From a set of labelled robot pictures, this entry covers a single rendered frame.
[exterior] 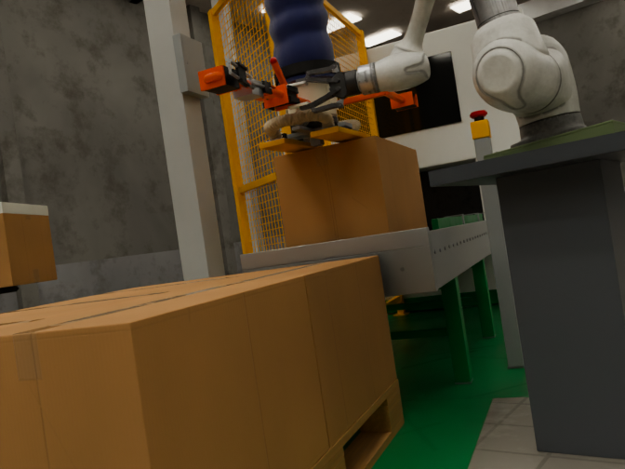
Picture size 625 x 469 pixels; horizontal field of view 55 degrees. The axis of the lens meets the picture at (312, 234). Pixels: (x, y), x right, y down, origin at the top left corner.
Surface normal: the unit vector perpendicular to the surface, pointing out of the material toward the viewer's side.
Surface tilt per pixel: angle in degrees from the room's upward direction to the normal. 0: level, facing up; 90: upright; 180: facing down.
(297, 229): 90
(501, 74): 98
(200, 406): 90
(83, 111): 90
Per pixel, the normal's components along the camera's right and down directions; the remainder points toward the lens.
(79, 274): 0.79, -0.12
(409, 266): -0.39, 0.04
